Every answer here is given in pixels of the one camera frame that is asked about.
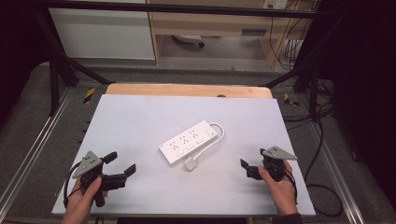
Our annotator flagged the black floor cable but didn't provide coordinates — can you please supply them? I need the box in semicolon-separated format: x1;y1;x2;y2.
304;102;345;218

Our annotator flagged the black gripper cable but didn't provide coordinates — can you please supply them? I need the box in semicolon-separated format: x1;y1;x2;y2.
63;161;83;209
285;167;299;205

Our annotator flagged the black metal frame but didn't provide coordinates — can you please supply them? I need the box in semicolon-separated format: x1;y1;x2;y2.
33;0;323;123

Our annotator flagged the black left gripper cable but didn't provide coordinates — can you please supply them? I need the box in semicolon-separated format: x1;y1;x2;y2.
63;161;83;209

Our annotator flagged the wooden desk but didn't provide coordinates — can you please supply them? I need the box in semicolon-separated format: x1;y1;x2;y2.
147;0;314;68

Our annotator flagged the bundle of hanging cables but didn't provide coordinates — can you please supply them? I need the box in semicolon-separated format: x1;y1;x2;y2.
268;0;316;72

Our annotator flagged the white cabinet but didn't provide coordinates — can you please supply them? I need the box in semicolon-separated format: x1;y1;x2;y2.
49;7;156;61

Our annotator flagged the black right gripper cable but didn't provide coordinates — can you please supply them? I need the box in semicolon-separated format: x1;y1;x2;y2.
285;167;299;205

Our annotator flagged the aluminium rail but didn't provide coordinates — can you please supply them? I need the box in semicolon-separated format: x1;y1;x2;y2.
0;88;77;213
305;120;366;224

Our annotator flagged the white power strip cable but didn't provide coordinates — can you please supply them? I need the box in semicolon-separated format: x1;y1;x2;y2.
191;121;226;161

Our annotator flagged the white plug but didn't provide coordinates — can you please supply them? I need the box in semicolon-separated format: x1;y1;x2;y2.
183;156;198;172

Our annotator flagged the person's right hand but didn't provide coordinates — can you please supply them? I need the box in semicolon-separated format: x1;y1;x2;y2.
257;160;299;217

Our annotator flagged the wooden table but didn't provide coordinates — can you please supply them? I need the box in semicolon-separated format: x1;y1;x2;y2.
105;82;275;100

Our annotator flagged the yellow black tape marker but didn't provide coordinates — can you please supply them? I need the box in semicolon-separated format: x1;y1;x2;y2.
82;87;96;105
283;92;301;107

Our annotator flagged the white power strip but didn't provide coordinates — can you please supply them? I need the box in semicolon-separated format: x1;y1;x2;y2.
158;119;219;165

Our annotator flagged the person's left hand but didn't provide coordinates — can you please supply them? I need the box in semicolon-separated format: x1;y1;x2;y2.
62;175;108;220

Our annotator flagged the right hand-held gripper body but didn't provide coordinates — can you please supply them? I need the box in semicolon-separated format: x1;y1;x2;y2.
246;146;299;183

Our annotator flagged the white wall socket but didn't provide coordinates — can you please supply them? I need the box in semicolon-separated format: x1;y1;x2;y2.
262;0;289;10

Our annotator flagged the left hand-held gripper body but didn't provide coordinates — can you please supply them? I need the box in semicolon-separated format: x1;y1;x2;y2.
72;150;128;208

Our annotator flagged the office chair base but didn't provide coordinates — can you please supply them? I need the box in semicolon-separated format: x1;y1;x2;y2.
172;34;205;49

